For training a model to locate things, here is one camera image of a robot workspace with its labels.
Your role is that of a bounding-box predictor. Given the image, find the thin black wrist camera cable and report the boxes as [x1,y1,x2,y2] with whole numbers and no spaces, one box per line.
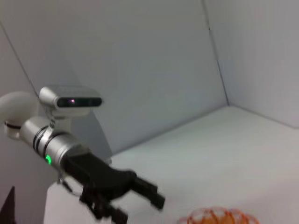
[58,174,82,196]

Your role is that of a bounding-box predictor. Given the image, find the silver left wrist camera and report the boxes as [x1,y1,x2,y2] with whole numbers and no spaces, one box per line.
[38,85,103,120]

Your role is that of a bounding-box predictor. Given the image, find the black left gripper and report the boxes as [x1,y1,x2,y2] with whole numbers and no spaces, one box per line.
[62,151,166,224]

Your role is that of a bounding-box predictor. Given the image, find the orange woven plastic basket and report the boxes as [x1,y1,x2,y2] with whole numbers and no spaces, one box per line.
[179,205,259,224]

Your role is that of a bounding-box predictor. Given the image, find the black flat panel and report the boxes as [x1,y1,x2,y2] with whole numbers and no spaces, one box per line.
[0,186,17,224]

